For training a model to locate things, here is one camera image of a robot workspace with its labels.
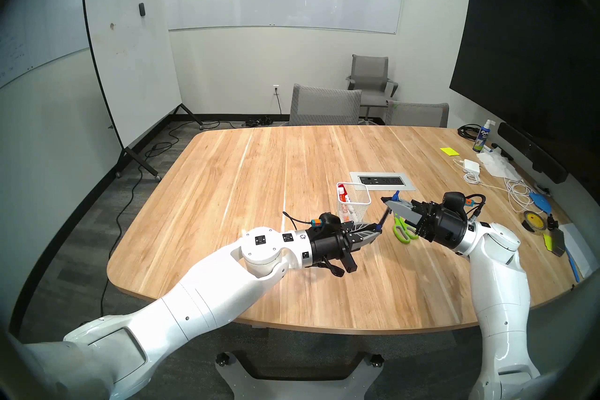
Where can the large black wall screen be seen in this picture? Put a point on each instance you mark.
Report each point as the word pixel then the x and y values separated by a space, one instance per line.
pixel 525 52

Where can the Expo cleaner spray bottle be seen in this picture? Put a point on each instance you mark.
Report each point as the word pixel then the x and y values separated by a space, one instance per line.
pixel 481 139

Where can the red cap patterned marker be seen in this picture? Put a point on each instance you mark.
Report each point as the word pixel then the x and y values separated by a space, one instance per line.
pixel 352 215

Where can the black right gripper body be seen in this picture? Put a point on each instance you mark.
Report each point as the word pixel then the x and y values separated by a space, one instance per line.
pixel 445 228

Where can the white paper sheet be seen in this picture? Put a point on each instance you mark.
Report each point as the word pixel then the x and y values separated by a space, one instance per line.
pixel 583 249

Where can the blue pen beside paper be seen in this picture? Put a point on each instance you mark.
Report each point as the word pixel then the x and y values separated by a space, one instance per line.
pixel 573 265

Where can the black video sound bar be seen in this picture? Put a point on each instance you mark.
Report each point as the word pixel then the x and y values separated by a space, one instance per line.
pixel 529 150

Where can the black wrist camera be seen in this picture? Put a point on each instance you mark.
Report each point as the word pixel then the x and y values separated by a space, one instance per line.
pixel 330 220
pixel 454 202

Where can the yellow sticky note pad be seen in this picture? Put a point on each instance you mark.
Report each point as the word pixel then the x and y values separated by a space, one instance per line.
pixel 449 151

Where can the white crumpled tissue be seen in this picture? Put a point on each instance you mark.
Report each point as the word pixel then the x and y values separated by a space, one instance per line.
pixel 499 164

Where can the white mesh pen holder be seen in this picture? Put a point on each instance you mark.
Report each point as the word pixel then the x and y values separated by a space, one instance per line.
pixel 363 197

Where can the grey office chair with armrests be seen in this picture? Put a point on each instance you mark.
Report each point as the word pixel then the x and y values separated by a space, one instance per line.
pixel 370 71

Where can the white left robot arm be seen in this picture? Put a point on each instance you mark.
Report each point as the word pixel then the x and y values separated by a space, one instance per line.
pixel 197 305

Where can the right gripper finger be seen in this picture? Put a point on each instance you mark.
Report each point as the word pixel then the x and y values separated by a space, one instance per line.
pixel 398 200
pixel 405 215

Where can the blue flat object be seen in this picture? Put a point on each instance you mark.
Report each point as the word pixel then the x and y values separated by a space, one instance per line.
pixel 543 202

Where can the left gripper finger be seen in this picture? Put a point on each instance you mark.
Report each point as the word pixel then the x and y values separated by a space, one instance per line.
pixel 365 237
pixel 363 226

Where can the orange Expo marker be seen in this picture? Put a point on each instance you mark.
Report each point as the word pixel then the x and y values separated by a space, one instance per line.
pixel 341 192

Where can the mobile whiteboard on stand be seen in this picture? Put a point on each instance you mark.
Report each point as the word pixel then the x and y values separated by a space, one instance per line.
pixel 131 61

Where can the grey yellow eraser block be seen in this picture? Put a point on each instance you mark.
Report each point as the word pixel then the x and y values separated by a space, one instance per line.
pixel 557 242

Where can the wall whiteboard with writing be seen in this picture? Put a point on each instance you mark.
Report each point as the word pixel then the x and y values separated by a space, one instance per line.
pixel 37 43

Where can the grey mesh table chair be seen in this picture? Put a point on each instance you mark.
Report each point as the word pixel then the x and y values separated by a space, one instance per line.
pixel 326 104
pixel 417 114

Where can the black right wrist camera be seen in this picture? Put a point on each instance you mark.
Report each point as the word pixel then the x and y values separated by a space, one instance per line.
pixel 454 202

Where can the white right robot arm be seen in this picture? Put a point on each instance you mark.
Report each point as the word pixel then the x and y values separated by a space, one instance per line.
pixel 501 300

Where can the black yellow tape roll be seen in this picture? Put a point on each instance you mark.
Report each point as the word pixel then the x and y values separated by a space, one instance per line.
pixel 527 224

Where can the white power adapter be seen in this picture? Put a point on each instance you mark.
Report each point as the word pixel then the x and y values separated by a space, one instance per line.
pixel 471 165

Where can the blue ballpoint pen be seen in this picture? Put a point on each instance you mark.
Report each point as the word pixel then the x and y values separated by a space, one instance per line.
pixel 396 194

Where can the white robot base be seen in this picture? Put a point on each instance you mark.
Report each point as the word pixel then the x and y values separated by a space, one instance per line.
pixel 300 389

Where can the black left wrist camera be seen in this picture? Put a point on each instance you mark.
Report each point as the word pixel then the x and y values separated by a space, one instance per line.
pixel 330 220

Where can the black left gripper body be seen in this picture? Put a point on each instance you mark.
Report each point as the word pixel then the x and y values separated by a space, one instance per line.
pixel 330 246

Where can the silver table power outlet panel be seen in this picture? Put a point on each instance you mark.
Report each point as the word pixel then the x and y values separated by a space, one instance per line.
pixel 386 180

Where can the black base knob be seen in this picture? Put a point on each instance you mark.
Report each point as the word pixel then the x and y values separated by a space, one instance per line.
pixel 376 359
pixel 221 358

